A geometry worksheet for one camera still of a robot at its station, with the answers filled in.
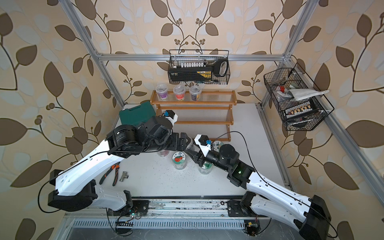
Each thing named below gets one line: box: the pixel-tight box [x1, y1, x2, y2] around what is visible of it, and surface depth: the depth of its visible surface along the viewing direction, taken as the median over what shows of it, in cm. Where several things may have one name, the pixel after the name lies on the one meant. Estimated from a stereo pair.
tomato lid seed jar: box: [172, 151, 187, 170], surface depth 85 cm
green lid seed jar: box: [198, 161, 213, 175], surface depth 82 cm
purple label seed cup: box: [155, 84, 168, 100], surface depth 84 cm
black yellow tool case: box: [168, 66, 213, 82], surface depth 86 cm
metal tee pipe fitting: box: [119, 171, 129, 182], surface depth 86 cm
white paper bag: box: [283, 88, 330, 101], surface depth 63 cm
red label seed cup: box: [173, 85, 186, 101], surface depth 83 cm
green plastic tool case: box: [119, 101, 156, 126], surface depth 115 cm
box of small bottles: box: [284, 100, 313, 120], surface depth 69 cm
